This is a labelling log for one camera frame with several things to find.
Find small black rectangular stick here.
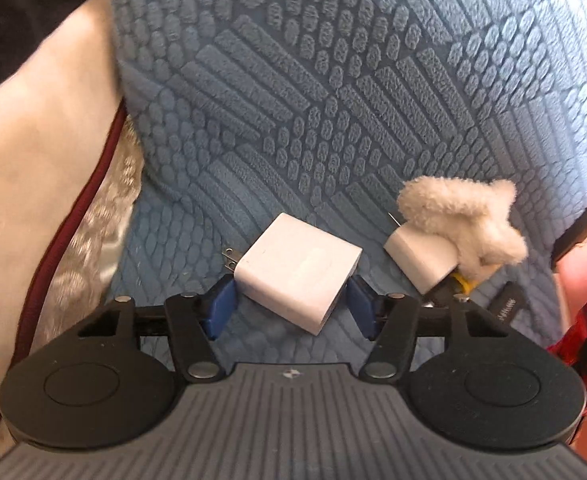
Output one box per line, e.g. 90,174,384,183
487,282,528,324

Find small white charger cube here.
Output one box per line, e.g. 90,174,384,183
383,214,458,295

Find white fluffy plush toy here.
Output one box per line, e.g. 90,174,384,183
397,176,529,283

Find striped cream red blanket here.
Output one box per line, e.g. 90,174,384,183
0,0,145,470

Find blue textured sofa cover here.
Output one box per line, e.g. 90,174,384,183
111,0,587,346

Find yellow handled screwdriver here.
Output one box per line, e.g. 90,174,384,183
423,271,479,308

